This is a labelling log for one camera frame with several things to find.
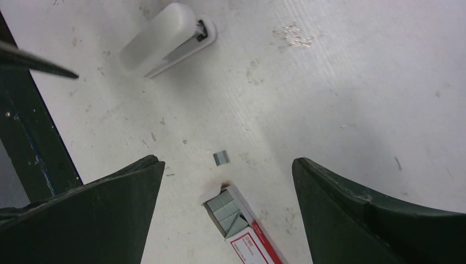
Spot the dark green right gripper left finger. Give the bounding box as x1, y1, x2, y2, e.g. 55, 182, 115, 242
1, 155, 165, 263

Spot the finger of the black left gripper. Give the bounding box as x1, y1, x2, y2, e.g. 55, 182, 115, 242
1, 41, 79, 79

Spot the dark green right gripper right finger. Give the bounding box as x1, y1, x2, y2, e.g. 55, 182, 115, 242
292, 157, 465, 263

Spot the red white staple box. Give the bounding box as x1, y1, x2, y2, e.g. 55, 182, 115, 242
199, 183, 288, 264

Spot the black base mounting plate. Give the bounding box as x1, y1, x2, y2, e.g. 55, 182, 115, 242
1, 18, 83, 207

